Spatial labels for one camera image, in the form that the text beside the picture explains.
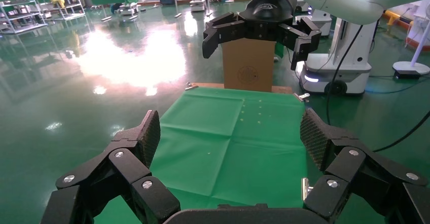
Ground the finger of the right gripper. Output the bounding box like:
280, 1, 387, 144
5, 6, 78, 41
202, 12, 248, 59
277, 17, 322, 71

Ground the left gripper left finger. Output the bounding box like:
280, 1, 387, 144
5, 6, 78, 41
40, 109, 182, 224

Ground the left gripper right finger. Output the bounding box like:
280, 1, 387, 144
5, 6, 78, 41
300, 108, 430, 224

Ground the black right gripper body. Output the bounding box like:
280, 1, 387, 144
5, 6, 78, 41
238, 0, 299, 43

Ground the small white robot base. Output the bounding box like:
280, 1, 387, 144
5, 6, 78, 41
119, 2, 139, 17
190, 0, 207, 12

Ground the cardboard box with round print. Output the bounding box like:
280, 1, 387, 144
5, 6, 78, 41
222, 38, 276, 93

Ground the black box on floor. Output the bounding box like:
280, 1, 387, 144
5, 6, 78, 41
393, 69, 421, 80

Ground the orange yellow floor barrier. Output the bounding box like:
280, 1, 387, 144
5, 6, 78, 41
383, 10, 414, 32

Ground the white stand with round base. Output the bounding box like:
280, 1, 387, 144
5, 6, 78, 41
392, 21, 430, 76

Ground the green table cloth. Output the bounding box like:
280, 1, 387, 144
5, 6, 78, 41
95, 87, 315, 224

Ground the metal shelf rack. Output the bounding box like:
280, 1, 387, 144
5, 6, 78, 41
50, 0, 86, 21
0, 0, 48, 35

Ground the black hanging cable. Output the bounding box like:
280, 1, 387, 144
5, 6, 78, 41
373, 110, 430, 153
325, 23, 365, 126

